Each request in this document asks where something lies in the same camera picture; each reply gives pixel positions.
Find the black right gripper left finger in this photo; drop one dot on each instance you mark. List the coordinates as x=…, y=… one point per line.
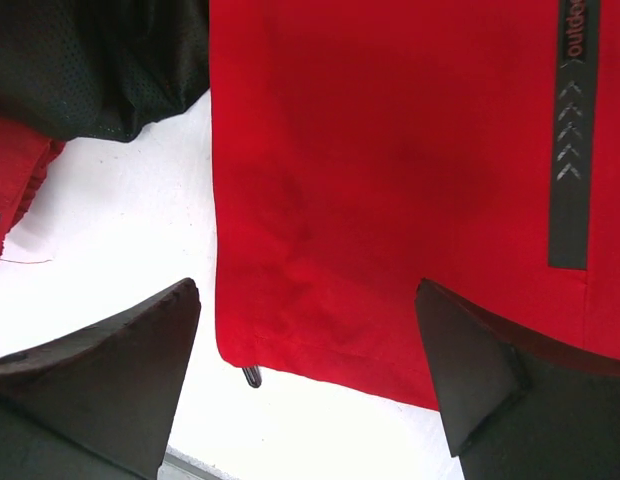
x=99, y=403

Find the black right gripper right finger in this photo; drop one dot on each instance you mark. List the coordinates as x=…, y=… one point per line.
x=516, y=404

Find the red zip jacket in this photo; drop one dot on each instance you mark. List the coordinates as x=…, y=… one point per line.
x=360, y=149

